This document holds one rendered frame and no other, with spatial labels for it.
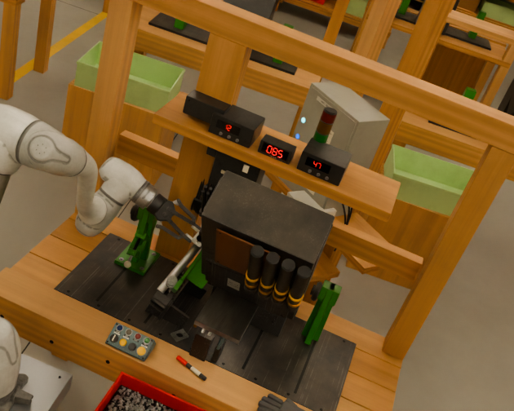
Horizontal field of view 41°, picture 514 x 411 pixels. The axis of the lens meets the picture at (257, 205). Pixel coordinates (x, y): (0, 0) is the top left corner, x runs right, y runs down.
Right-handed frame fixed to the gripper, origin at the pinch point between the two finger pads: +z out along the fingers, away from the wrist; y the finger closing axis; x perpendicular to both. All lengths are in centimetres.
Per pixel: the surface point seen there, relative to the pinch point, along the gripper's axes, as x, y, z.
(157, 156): 31.2, 18.3, -30.1
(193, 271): -6.5, -10.7, 6.2
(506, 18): 697, 634, 223
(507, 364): 150, 73, 216
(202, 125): -3.9, 31.8, -23.2
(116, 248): 38.5, -20.3, -19.4
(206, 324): -21.7, -22.7, 18.6
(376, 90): -36, 71, 14
